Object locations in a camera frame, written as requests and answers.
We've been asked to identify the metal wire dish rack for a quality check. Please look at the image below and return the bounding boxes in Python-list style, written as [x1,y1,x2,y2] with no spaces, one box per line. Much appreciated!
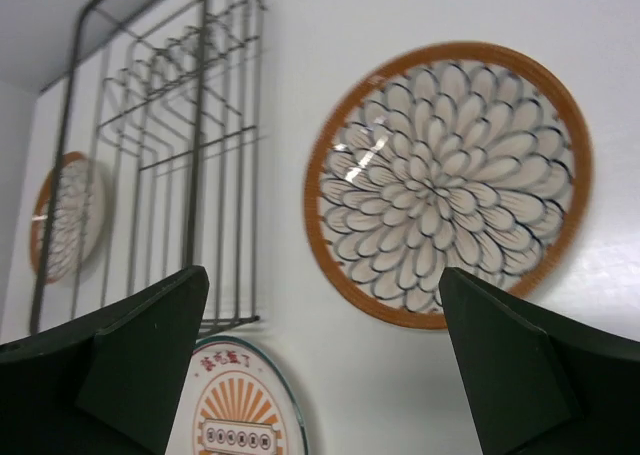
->
[27,0,266,336]

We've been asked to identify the floral plate orange rim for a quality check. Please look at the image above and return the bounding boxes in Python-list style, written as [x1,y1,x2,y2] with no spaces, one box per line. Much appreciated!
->
[45,151,107,284]
[304,41,593,330]

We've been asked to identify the sunburst plate with glass rim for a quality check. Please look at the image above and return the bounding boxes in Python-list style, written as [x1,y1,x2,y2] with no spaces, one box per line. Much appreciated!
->
[166,335,309,455]

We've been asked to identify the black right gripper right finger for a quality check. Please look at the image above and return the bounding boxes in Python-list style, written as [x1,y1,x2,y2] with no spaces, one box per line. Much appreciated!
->
[439,268,639,454]

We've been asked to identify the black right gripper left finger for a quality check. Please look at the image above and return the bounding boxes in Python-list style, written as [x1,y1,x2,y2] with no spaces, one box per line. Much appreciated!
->
[1,266,209,454]

